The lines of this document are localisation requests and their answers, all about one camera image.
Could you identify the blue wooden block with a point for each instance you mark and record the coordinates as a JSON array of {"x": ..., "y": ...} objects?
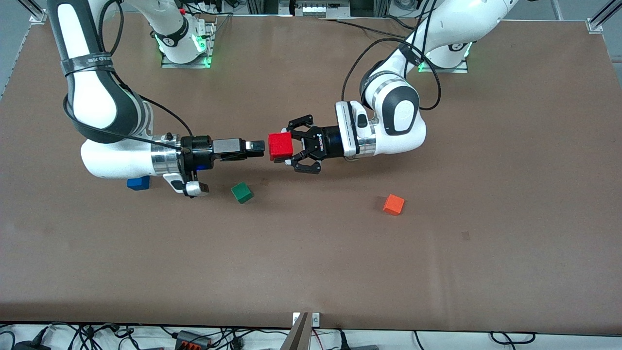
[{"x": 138, "y": 183}]

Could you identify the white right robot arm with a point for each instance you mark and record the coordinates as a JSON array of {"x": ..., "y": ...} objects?
[{"x": 97, "y": 97}]

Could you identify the black orange connector block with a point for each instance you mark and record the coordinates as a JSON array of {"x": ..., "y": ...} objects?
[{"x": 192, "y": 339}]

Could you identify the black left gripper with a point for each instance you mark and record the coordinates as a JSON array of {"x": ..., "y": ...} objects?
[{"x": 322, "y": 143}]

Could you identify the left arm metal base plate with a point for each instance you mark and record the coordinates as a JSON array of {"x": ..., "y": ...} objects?
[{"x": 459, "y": 69}]

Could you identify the grey metal terminal unit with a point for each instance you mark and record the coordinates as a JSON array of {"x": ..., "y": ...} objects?
[{"x": 320, "y": 9}]

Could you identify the aluminium corner bracket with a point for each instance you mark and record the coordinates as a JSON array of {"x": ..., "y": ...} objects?
[
  {"x": 38, "y": 17},
  {"x": 595, "y": 25}
]

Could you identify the brown wooden strip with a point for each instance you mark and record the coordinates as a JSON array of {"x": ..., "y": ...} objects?
[{"x": 297, "y": 335}]

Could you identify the aluminium frame profile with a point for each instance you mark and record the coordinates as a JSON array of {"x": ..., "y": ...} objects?
[{"x": 262, "y": 6}]

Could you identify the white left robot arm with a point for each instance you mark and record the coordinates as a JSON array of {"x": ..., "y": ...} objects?
[{"x": 403, "y": 116}]

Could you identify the green wooden block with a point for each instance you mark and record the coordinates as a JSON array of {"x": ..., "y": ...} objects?
[{"x": 242, "y": 192}]

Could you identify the red wooden block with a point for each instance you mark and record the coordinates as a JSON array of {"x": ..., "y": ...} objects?
[{"x": 280, "y": 146}]

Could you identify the orange wooden block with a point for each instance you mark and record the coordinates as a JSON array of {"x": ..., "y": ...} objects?
[{"x": 393, "y": 204}]

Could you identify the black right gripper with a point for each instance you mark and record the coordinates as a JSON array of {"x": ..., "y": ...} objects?
[{"x": 200, "y": 150}]

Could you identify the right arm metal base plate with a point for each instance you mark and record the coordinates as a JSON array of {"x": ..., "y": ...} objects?
[{"x": 210, "y": 43}]

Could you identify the brown table mat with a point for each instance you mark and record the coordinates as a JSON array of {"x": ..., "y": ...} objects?
[{"x": 311, "y": 267}]

